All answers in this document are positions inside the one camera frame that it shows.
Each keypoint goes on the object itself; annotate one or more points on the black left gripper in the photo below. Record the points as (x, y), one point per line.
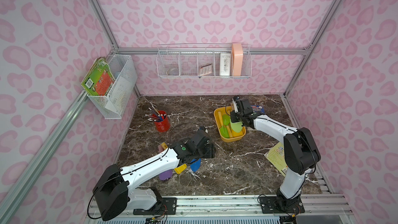
(207, 149)

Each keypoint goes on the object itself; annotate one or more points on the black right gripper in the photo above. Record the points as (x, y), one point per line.
(238, 105)

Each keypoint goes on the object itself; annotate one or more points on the light green shovel wooden handle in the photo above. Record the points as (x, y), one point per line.
(236, 126)

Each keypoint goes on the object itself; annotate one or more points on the dark green shovel yellow handle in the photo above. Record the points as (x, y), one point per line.
(223, 129)

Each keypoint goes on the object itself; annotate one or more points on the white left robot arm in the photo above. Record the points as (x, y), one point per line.
(118, 188)

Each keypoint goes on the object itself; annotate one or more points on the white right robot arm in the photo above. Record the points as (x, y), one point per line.
(300, 150)

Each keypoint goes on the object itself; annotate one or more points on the yellow plastic storage box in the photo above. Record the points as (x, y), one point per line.
(226, 110)

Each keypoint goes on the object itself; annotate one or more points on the purple plastic shovel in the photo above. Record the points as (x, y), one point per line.
(166, 175)

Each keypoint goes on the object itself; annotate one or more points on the white box in shelf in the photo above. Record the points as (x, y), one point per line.
(225, 64)

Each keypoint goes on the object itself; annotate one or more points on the yellow plastic scoop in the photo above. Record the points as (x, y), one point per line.
(178, 169)

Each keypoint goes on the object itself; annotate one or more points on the red pen cup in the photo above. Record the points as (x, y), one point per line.
(164, 124)

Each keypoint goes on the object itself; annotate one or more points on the yellow green booklet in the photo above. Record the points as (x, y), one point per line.
(276, 156)

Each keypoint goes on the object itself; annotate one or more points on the small brown palette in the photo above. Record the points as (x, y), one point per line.
(205, 70)

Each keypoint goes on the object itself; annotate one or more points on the pink case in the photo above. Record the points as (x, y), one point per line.
(237, 57)

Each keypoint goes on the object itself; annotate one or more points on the round glass jar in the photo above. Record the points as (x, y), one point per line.
(173, 70)

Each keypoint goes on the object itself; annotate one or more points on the green red book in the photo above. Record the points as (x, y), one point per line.
(99, 79)

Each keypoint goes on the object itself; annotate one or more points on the blue shovel wooden handle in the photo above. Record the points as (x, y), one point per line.
(195, 165)

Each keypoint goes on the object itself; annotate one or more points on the white wire wall shelf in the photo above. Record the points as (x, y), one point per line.
(189, 57)

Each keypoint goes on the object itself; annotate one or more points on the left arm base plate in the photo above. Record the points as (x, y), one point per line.
(150, 202)

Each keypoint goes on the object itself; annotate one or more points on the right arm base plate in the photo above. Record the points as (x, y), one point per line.
(280, 205)

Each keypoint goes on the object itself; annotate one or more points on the white wire wall basket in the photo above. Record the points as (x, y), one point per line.
(114, 104)

